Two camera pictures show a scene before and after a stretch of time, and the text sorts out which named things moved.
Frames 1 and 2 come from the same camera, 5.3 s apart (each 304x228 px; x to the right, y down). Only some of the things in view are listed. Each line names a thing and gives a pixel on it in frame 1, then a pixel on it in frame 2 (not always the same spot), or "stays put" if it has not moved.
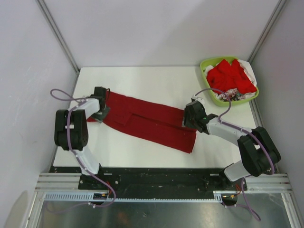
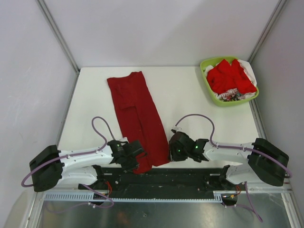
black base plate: [156, 181] stays put
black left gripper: [99, 118] to [133, 165]
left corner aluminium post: [58, 33] stays put
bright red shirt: [223, 76] stays put
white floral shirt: [234, 94] stays put
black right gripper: [185, 121] to [173, 156]
